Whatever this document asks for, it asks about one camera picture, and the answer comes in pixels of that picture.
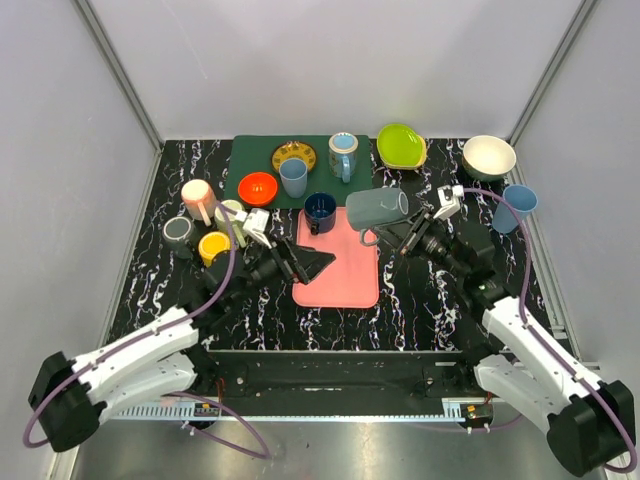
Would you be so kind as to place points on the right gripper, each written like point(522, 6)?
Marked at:
point(398, 234)

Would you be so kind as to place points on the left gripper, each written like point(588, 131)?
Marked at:
point(292, 263)

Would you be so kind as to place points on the grey mug white inside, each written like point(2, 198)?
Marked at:
point(370, 208)

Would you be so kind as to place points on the dark blue speckled mug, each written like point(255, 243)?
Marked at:
point(320, 212)

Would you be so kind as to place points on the pale green mug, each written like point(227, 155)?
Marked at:
point(231, 216)

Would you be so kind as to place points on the yellow mug black handle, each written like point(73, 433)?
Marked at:
point(211, 245)

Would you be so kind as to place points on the dark grey mug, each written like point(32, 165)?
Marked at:
point(178, 234)

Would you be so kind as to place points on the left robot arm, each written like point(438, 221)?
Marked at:
point(72, 397)

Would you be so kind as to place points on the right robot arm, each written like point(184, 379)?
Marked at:
point(586, 421)

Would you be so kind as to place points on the light blue patterned mug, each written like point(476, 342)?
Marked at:
point(342, 155)

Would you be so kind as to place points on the pink mug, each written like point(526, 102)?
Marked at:
point(199, 200)

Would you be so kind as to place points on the pink plastic tray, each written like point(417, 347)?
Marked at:
point(351, 280)

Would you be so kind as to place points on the yellow plate under green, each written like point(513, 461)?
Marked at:
point(406, 154)

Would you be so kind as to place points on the lime green plate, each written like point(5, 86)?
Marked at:
point(393, 132)

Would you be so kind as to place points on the orange bowl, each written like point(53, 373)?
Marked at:
point(258, 189)

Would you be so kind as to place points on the light blue cup on mat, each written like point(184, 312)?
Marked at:
point(293, 174)

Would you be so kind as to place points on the white and olive bowl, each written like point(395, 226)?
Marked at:
point(488, 158)

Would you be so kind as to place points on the dark green mat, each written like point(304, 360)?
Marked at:
point(252, 153)

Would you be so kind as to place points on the light blue plastic cup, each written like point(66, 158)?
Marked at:
point(523, 201)

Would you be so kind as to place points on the yellow patterned saucer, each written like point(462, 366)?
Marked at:
point(294, 149)

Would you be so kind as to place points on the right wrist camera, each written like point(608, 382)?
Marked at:
point(450, 201)

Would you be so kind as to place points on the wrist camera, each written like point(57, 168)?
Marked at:
point(253, 224)
point(450, 201)

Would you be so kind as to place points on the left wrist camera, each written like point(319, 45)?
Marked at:
point(253, 224)

